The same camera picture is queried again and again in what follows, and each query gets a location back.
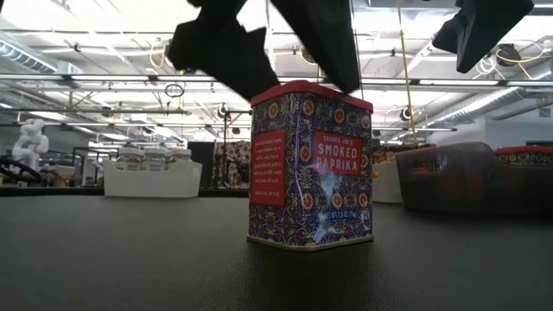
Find yellow cable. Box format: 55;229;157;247
395;0;419;146

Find black upright panel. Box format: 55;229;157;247
188;141;216;189

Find black hanging ring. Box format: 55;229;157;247
163;83;186;99

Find black ceiling cable reel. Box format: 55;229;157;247
301;45;319;66
494;42;524;68

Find white bin with handle slots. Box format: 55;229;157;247
372;162;405;204

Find low white plastic bin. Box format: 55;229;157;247
102;159;203;200

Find brown taco seasoning packet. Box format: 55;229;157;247
372;145;403;165

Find dark grey translucent bin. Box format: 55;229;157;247
395;142;553;217

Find floral patterned cloth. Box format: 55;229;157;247
213;140;252;190

